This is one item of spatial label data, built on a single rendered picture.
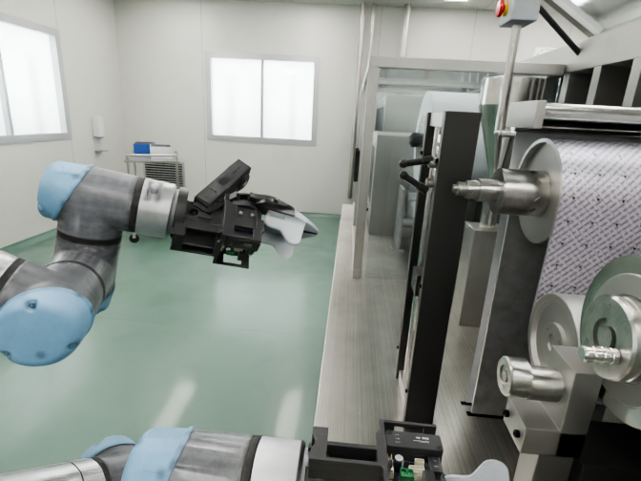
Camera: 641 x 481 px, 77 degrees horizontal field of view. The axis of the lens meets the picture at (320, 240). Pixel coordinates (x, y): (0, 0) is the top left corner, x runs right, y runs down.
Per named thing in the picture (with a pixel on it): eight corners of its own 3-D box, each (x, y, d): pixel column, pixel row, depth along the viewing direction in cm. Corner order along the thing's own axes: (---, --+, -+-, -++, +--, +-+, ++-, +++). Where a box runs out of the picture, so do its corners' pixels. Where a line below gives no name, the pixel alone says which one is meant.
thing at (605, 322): (603, 276, 37) (649, 343, 31) (627, 278, 37) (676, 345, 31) (570, 331, 41) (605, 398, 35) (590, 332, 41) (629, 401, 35)
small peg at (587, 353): (581, 341, 35) (589, 354, 34) (615, 344, 34) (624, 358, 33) (574, 351, 36) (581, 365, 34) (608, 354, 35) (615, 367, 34)
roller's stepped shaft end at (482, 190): (448, 197, 60) (451, 175, 59) (489, 199, 60) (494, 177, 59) (453, 201, 57) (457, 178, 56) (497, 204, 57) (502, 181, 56)
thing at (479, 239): (440, 306, 121) (470, 105, 105) (488, 310, 120) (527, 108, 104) (451, 329, 108) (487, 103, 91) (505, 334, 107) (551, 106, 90)
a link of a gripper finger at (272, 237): (311, 267, 63) (254, 258, 60) (309, 238, 67) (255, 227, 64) (319, 257, 61) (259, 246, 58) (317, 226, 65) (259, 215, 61)
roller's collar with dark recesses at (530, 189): (485, 208, 62) (492, 165, 60) (526, 211, 61) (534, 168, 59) (499, 218, 55) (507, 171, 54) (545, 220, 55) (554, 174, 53)
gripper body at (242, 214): (252, 270, 60) (166, 257, 56) (254, 225, 65) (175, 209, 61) (267, 240, 54) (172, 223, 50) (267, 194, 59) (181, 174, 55)
